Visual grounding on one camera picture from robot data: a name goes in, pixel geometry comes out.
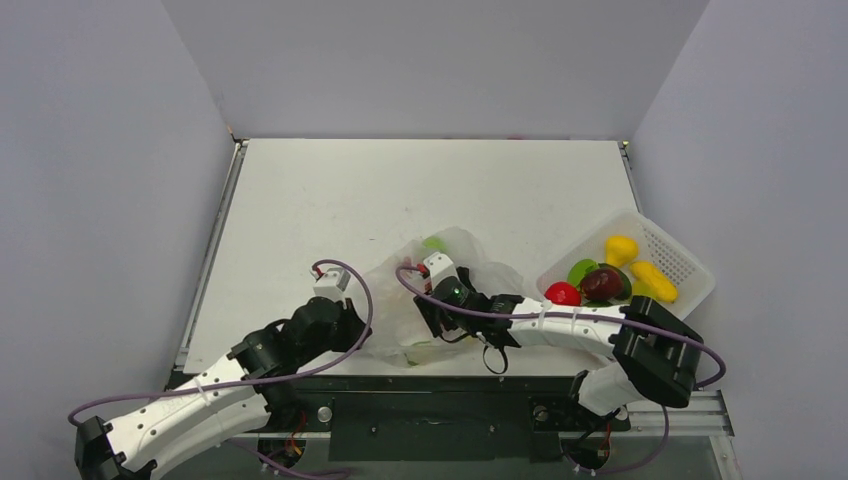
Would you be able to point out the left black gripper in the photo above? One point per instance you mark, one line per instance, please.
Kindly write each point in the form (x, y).
(355, 327)

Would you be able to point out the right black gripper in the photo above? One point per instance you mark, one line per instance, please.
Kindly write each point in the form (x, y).
(429, 313)

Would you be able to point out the green fake apple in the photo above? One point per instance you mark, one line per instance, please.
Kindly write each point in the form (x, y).
(434, 243)

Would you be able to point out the clear plastic bag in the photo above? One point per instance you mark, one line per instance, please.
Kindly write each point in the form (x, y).
(401, 336)

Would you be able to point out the dark red fake plum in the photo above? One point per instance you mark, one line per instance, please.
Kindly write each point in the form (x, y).
(602, 284)

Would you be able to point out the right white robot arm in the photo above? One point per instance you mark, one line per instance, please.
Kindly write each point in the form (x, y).
(652, 355)

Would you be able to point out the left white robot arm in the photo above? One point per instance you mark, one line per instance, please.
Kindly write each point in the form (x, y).
(245, 390)

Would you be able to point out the green fake leaf fruit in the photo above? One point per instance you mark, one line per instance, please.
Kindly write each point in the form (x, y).
(580, 270)

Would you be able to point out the yellow fake pepper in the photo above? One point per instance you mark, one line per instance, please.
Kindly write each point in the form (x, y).
(620, 250)

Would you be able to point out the yellow fake mango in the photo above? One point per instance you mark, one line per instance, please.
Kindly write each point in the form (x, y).
(659, 283)

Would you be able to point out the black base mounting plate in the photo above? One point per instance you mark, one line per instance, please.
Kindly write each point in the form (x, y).
(427, 418)

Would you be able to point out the dark green avocado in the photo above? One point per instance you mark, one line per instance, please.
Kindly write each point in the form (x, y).
(624, 278)

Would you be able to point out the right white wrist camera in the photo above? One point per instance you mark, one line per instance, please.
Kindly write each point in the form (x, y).
(438, 267)

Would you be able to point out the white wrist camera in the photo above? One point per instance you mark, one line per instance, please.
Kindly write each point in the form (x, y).
(438, 267)
(332, 284)

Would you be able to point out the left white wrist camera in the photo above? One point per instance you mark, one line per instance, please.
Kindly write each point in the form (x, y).
(332, 284)

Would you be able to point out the aluminium frame rail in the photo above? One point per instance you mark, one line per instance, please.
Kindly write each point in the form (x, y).
(705, 416)

